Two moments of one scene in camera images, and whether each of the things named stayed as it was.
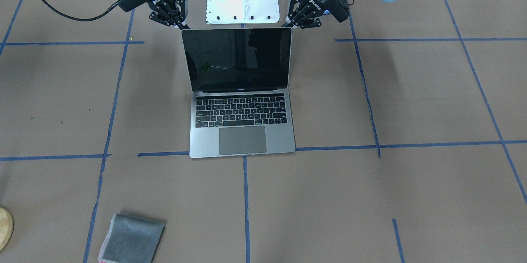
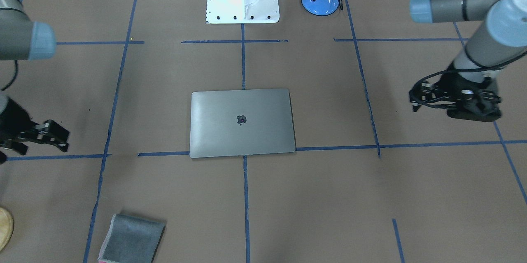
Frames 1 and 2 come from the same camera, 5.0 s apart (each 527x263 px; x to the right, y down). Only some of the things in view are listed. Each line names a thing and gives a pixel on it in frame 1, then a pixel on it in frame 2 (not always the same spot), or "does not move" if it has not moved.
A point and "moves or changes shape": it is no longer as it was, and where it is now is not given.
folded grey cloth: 131,240 does not move
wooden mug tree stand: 6,228 does not move
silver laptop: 242,106 moves or changes shape
